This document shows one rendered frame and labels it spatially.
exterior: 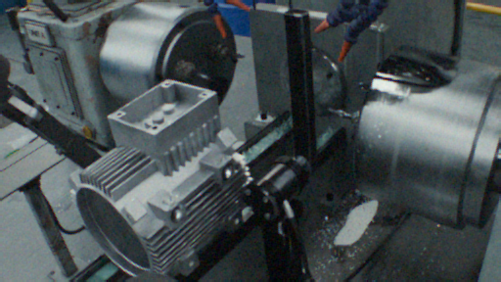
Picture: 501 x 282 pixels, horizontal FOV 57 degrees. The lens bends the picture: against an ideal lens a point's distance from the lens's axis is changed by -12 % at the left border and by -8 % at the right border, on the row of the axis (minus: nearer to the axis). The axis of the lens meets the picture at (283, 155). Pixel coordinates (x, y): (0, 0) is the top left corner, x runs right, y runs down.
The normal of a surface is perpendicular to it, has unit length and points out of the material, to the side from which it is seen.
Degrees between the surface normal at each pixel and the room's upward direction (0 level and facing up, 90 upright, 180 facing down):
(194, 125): 90
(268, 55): 90
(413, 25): 90
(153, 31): 36
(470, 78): 13
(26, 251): 0
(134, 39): 47
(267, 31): 90
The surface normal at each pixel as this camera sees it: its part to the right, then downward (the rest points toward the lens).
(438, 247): -0.07, -0.82
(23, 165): 0.64, -0.20
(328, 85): -0.58, 0.50
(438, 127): -0.50, -0.13
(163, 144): 0.82, 0.28
